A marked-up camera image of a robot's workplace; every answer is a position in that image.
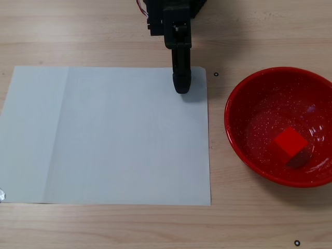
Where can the grey tape piece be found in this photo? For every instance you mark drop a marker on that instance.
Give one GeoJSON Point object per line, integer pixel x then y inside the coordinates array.
{"type": "Point", "coordinates": [2, 195]}

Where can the red cube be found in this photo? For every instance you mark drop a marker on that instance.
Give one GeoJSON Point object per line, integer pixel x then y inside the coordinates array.
{"type": "Point", "coordinates": [290, 142]}

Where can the white paper sheet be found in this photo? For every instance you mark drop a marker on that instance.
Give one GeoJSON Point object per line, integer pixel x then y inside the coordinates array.
{"type": "Point", "coordinates": [103, 135]}

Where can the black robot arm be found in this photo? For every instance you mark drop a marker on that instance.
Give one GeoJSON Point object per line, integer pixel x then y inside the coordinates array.
{"type": "Point", "coordinates": [198, 6]}

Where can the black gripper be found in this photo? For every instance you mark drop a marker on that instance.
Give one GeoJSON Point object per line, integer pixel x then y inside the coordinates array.
{"type": "Point", "coordinates": [178, 39]}

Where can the red speckled bowl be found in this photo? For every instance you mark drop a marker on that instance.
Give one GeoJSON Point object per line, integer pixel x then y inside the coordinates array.
{"type": "Point", "coordinates": [254, 124]}

